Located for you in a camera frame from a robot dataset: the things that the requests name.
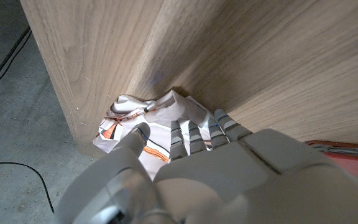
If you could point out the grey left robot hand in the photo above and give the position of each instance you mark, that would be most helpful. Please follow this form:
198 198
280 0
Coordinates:
228 186

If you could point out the beige orange patterned cloth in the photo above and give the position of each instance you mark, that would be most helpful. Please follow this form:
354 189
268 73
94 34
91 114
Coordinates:
160 124

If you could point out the red swiss knife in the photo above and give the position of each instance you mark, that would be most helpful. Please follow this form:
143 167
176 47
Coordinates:
356 165

